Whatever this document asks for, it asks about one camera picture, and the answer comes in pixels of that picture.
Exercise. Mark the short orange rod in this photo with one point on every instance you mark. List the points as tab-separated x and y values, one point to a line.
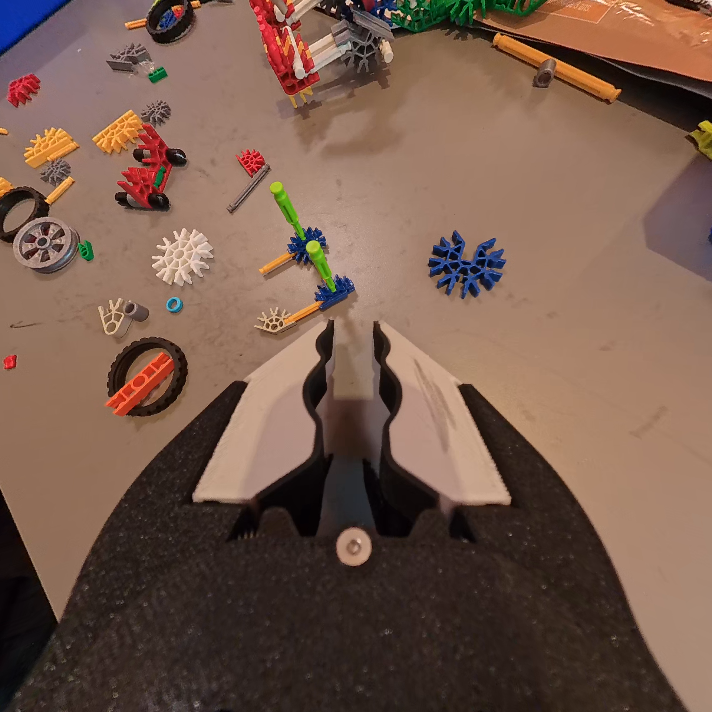
135	23

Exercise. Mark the dark grey snowflake connector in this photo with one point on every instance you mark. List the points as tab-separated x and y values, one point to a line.
54	171
156	112

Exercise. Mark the grey connector with clear piece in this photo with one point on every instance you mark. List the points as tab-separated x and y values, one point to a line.
128	57

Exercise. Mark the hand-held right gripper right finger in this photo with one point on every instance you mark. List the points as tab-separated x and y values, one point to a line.
445	439

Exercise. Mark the yellow-green clip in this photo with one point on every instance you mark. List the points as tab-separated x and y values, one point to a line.
703	139

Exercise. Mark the red green white toy model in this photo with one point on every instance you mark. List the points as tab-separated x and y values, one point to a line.
286	67

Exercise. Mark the red connector assembly black caps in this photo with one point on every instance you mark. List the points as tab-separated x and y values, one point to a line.
147	175

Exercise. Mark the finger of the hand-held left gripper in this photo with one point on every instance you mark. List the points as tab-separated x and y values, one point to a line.
353	361

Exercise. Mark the yellow fan connector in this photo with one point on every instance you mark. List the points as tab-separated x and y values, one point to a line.
118	131
50	147
3	186

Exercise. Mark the red fan connector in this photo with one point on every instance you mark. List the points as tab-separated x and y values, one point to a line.
23	89

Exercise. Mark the grey cylindrical spacer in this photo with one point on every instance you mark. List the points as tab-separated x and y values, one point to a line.
544	72
138	311

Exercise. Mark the blue tagged storage bin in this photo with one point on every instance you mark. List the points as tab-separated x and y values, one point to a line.
16	16

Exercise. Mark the small white connector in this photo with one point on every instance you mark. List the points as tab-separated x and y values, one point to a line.
271	322

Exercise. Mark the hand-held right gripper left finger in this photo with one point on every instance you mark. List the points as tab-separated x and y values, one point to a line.
261	439

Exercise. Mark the long yellow rod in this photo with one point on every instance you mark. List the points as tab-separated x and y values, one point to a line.
578	78

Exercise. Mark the black rubber tyre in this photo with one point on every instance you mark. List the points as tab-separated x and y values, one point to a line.
153	28
181	367
42	203

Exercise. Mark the orange ladder connector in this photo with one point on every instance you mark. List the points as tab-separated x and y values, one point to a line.
122	401

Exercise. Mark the small red connector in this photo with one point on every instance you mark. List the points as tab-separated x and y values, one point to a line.
251	161

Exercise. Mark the short yellow rod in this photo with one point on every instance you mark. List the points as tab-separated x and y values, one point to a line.
59	190

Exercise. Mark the person's dark clothing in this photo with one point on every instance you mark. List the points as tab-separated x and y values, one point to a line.
22	612

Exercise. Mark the white snowflake connector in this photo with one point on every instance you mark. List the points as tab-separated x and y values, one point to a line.
175	266

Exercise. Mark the small green clip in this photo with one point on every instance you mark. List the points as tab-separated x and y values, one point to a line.
86	250
157	74

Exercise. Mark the large blue double connector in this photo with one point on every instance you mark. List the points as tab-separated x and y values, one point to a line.
467	266

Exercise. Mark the dark grey rod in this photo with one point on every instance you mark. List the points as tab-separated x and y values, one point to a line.
247	189

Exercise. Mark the tiny red piece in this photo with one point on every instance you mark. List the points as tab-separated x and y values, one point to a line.
9	362

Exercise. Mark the silver wheel hub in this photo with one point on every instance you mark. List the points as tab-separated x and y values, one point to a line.
69	261

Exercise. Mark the blue green orange rod assembly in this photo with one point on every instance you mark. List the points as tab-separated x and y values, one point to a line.
336	293

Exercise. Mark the white fan-shaped connector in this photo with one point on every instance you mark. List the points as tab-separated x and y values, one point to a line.
119	329

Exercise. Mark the toy packaging bag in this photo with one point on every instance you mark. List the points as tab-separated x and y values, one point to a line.
639	39

